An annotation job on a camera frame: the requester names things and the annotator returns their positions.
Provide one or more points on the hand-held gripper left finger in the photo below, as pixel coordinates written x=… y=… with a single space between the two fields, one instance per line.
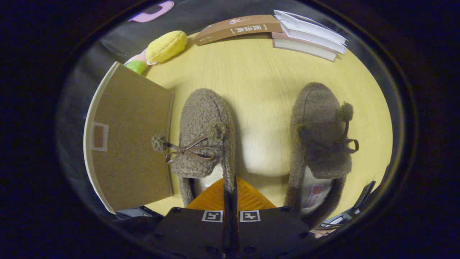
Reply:
x=194 y=230

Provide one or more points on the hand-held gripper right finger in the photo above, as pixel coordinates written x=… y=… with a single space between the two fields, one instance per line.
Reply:
x=269 y=230

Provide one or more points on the brown fuzzy shoe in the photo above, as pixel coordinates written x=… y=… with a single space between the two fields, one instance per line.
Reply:
x=205 y=133
x=318 y=133

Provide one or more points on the brown cardboard storage box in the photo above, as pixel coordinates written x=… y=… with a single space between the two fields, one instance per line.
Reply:
x=133 y=140

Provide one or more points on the green plush toy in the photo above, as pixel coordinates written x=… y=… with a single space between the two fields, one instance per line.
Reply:
x=136 y=66

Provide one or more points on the pink cover book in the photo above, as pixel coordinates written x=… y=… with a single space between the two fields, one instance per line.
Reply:
x=302 y=46

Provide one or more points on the yellow plush toy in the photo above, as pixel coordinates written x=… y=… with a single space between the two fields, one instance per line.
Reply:
x=166 y=46

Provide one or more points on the plain white book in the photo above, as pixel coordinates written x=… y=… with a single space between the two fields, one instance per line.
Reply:
x=316 y=37

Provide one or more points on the brown cover book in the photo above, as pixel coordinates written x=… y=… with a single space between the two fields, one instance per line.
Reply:
x=237 y=28

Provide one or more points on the white portrait cover book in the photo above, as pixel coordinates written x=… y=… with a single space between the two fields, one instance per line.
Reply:
x=309 y=23

